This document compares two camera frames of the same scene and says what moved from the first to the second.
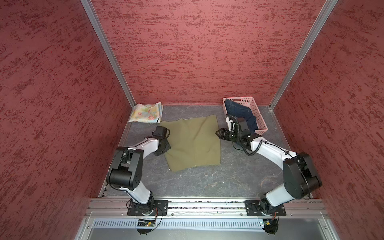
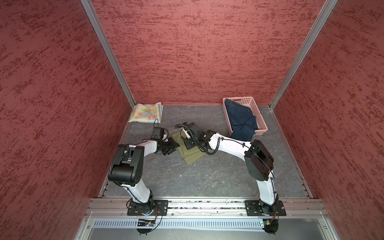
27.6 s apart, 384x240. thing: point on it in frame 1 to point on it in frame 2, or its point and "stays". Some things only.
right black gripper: [223, 134] to [188, 144]
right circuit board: [271, 223] stays
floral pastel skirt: [148, 113] stays
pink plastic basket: [249, 101] stays
